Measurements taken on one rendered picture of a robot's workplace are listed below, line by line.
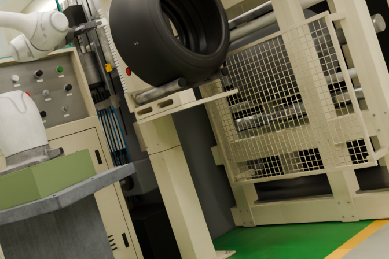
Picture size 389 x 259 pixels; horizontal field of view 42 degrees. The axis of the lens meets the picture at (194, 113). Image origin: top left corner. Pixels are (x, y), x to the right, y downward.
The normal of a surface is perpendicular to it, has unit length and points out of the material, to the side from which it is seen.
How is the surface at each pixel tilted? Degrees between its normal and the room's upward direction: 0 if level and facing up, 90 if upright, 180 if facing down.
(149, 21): 90
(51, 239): 90
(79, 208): 90
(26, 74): 90
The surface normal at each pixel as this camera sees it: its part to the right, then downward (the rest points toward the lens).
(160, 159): -0.71, 0.23
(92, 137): 0.63, -0.20
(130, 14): -0.70, 0.01
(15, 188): -0.33, 0.11
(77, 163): 0.89, -0.29
